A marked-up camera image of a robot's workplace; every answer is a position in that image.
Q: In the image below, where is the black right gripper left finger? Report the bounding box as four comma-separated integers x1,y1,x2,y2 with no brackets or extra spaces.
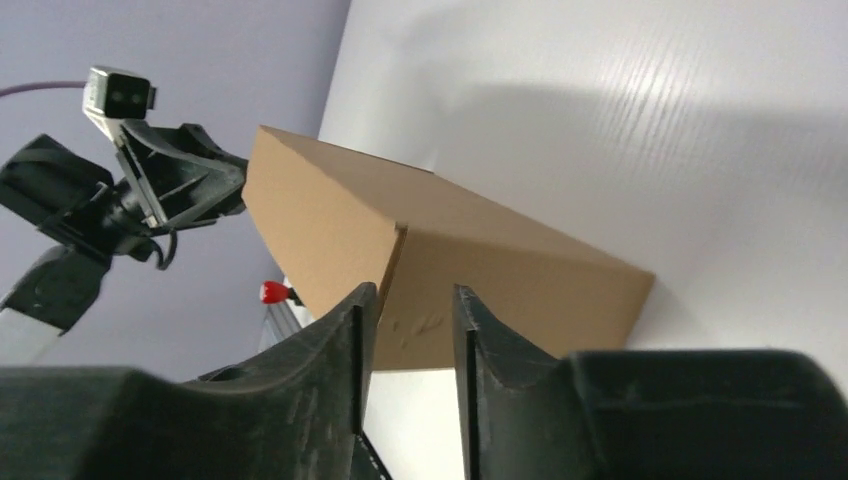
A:
1,282,379,479

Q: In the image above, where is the red emergency stop button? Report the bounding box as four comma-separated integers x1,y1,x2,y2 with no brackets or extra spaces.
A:
259,281,303,306

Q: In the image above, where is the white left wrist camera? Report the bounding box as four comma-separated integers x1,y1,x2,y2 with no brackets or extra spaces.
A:
82,65,157,142

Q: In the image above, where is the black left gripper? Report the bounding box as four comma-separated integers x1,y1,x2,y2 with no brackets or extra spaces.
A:
36,120,248,271

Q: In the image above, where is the brown cardboard box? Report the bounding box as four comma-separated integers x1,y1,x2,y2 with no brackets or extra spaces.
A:
242,126,654,370

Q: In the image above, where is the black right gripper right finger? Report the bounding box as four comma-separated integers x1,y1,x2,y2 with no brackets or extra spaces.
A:
453,286,847,479

